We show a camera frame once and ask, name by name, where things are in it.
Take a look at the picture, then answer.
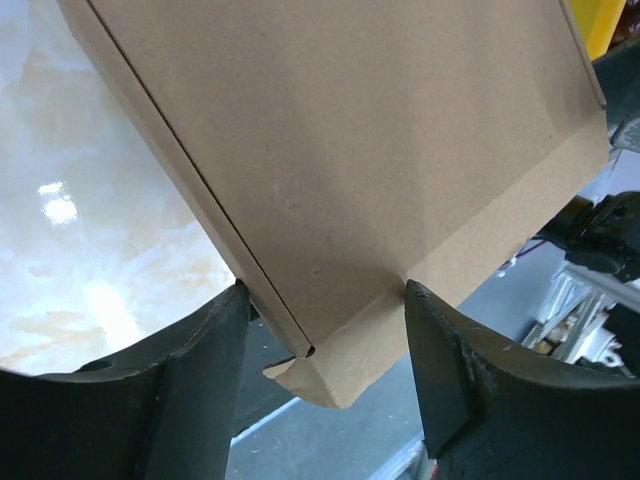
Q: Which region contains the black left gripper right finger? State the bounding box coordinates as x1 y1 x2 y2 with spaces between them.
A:
405 280 639 479

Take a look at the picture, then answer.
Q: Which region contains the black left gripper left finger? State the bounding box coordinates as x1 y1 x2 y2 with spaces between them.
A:
1 283 250 479

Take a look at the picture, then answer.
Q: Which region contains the brown cardboard box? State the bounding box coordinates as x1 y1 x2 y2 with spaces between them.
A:
55 0 611 411

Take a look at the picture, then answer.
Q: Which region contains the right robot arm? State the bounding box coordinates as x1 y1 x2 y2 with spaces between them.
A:
522 191 639 378

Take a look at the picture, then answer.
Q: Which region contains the yellow plastic tray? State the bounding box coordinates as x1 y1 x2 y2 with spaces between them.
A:
569 0 626 60

